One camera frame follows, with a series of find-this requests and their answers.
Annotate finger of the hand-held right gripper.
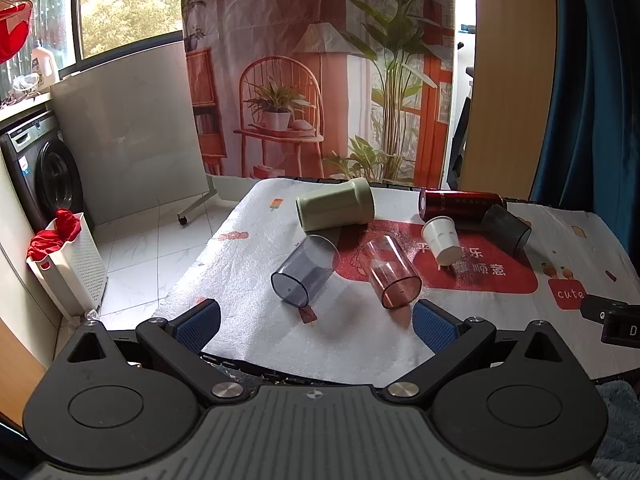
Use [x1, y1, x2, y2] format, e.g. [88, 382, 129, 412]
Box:
[580, 294, 630, 322]

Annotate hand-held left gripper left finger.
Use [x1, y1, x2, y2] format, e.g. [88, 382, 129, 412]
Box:
[54, 298, 248, 406]

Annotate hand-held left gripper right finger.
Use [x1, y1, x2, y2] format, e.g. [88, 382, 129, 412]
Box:
[385, 299, 577, 403]

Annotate clear red plastic cup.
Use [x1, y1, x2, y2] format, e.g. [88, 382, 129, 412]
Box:
[361, 234, 424, 311]

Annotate white paper cup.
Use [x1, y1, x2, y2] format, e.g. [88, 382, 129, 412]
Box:
[421, 215, 462, 266]

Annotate clear blue plastic cup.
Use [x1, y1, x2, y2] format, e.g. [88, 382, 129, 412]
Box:
[270, 234, 341, 309]

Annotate black cup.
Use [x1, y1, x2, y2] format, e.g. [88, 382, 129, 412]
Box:
[480, 204, 533, 256]

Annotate green cup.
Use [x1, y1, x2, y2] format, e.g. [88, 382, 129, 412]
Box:
[295, 178, 376, 233]

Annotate white printed table cloth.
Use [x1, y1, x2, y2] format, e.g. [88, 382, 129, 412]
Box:
[172, 177, 640, 382]

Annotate blue rug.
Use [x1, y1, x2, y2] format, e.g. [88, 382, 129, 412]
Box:
[594, 379, 640, 480]

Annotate red drink can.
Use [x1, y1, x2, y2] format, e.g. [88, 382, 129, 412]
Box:
[418, 187, 507, 222]

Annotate white laundry basket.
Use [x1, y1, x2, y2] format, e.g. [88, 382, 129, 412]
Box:
[26, 211, 109, 319]

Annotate red cloth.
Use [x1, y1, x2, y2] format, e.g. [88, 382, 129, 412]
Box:
[28, 208, 84, 262]

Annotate white board on wheels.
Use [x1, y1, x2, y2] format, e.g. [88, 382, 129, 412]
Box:
[49, 39, 217, 227]

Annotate grey washing machine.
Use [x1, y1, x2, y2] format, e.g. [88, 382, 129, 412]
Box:
[0, 109, 87, 242]

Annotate blue curtain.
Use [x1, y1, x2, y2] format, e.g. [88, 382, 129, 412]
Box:
[529, 0, 640, 212]

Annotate wooden panel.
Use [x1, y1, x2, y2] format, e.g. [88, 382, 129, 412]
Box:
[457, 0, 560, 194]

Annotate printed backdrop cloth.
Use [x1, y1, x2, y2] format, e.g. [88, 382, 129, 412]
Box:
[179, 0, 457, 187]

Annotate white plastic jug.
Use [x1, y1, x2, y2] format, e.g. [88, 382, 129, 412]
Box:
[30, 40, 57, 87]

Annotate red hanging basket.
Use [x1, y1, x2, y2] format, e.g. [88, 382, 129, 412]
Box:
[0, 0, 34, 64]

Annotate window frame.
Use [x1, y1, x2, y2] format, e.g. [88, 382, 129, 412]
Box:
[0, 0, 184, 92]

